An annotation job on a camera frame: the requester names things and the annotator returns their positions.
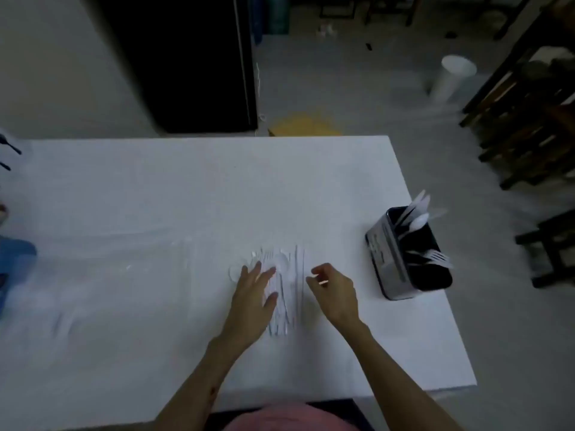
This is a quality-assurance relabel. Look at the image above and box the person's left forearm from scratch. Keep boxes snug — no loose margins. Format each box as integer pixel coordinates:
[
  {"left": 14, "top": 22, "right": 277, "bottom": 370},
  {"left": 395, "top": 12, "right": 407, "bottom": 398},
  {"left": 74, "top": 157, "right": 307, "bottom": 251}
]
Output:
[{"left": 152, "top": 331, "right": 263, "bottom": 431}]

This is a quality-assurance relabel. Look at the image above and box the person's right forearm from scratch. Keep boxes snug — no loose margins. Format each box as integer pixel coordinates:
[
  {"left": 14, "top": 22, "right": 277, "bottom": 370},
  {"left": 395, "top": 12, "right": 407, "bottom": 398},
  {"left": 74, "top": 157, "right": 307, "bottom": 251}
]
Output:
[{"left": 336, "top": 320, "right": 464, "bottom": 431}]

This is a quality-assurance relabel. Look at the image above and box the yellow floor object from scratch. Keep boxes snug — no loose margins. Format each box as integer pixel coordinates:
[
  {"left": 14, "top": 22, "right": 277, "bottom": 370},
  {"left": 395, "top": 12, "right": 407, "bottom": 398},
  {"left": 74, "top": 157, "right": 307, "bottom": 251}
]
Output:
[{"left": 268, "top": 113, "right": 342, "bottom": 138}]

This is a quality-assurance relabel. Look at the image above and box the teal cylinder container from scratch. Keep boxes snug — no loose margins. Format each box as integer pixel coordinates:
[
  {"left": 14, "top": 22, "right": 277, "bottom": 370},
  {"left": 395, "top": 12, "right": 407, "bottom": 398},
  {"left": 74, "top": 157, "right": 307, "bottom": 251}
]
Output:
[{"left": 251, "top": 0, "right": 291, "bottom": 37}]

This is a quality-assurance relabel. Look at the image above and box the white plastic bucket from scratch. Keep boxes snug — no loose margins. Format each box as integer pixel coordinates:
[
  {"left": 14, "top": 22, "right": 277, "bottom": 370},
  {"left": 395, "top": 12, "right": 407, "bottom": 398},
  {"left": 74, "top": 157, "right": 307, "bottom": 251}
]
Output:
[{"left": 429, "top": 55, "right": 478, "bottom": 104}]

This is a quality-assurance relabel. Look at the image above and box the pile of white plastic cutlery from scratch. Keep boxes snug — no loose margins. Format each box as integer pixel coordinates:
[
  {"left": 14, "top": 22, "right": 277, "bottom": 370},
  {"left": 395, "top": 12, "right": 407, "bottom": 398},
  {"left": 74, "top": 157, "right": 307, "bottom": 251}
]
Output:
[{"left": 228, "top": 245, "right": 307, "bottom": 338}]

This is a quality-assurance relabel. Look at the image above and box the black cutlery holder box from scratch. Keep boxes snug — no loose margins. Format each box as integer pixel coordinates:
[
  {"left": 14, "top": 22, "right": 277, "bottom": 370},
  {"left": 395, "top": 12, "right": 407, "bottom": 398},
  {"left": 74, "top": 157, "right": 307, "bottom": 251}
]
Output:
[{"left": 365, "top": 207, "right": 453, "bottom": 301}]

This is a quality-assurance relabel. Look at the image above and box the dark wooden rack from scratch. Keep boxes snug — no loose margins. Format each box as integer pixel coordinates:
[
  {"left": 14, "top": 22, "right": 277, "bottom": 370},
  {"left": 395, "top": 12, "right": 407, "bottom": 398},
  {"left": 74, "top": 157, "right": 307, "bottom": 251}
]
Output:
[{"left": 458, "top": 0, "right": 575, "bottom": 191}]

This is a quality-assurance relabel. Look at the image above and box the person's left hand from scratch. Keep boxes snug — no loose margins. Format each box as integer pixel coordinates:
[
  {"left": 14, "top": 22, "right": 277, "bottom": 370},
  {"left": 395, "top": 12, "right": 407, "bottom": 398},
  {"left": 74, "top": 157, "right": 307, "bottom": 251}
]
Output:
[{"left": 224, "top": 262, "right": 279, "bottom": 338}]

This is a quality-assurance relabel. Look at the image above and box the dark cabinet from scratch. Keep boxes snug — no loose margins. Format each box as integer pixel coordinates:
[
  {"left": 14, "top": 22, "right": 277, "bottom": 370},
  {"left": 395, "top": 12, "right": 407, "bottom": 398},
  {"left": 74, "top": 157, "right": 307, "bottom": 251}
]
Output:
[{"left": 92, "top": 0, "right": 259, "bottom": 135}]

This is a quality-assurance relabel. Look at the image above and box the pink shirt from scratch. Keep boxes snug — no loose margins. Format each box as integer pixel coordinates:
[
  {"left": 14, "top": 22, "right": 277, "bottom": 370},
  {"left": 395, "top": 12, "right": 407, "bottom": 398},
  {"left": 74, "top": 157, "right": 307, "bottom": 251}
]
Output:
[{"left": 222, "top": 401, "right": 361, "bottom": 431}]

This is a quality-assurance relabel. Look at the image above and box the blue fabric object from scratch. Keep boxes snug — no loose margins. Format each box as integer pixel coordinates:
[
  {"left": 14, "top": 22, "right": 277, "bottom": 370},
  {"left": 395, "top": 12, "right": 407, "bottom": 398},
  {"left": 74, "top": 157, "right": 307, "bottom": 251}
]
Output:
[{"left": 0, "top": 235, "right": 38, "bottom": 315}]

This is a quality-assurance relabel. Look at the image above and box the dark wooden stool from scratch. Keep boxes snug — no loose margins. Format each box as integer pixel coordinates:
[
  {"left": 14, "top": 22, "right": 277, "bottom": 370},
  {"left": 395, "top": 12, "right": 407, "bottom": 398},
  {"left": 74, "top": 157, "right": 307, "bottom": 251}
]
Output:
[{"left": 514, "top": 209, "right": 575, "bottom": 289}]

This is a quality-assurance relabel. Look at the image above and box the white plastic knife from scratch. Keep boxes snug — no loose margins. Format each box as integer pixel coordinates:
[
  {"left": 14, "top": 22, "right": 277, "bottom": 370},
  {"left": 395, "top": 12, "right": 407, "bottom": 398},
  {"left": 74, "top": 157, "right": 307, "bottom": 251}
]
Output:
[{"left": 397, "top": 189, "right": 426, "bottom": 225}]

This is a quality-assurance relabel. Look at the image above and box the person's right hand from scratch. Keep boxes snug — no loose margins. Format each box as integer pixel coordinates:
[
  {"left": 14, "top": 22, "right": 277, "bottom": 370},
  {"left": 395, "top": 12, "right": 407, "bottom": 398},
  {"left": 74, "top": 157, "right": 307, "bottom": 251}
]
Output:
[{"left": 306, "top": 263, "right": 361, "bottom": 331}]

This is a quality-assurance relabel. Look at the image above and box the white plastic spoon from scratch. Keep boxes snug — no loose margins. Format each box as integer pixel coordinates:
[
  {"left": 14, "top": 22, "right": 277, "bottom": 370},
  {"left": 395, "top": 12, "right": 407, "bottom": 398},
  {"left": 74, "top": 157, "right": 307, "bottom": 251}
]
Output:
[{"left": 402, "top": 213, "right": 430, "bottom": 234}]

